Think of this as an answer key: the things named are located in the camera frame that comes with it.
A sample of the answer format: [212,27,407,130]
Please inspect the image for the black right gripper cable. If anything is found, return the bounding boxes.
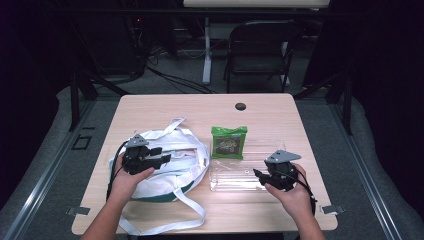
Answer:
[292,176,318,216]

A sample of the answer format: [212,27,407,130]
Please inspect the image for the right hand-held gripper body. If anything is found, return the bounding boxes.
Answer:
[264,149,302,193]

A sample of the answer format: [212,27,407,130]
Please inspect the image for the black folding chair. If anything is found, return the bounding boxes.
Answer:
[223,19,304,95]

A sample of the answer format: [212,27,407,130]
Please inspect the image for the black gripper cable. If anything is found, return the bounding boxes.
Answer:
[292,176,318,216]
[105,140,130,202]

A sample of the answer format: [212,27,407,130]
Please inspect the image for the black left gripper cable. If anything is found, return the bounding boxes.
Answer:
[105,140,130,202]

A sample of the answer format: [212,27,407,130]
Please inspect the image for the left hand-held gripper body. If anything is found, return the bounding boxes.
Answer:
[121,133,158,176]

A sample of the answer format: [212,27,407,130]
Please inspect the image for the person's left hand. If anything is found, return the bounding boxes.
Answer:
[109,162,156,205]

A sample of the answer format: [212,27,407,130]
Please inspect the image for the person's right hand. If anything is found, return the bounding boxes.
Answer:
[264,162,317,222]

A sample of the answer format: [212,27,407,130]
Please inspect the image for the clear plastic container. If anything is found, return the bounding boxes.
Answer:
[208,139,290,194]

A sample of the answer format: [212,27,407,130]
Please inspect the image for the green snack packet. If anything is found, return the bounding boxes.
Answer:
[210,125,249,161]

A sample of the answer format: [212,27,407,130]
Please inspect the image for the white desk leg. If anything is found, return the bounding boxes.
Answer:
[201,16,214,85]

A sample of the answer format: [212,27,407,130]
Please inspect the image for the black metal stand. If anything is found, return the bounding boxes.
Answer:
[292,70,355,137]
[67,70,132,133]

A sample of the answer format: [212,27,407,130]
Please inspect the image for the aluminium floor rail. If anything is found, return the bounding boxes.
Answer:
[2,99,97,240]
[327,99,404,240]

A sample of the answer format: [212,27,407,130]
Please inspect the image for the black floor cables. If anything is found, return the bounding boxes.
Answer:
[145,46,218,95]

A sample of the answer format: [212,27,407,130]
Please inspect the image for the white tote bag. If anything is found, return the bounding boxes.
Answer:
[108,116,211,237]

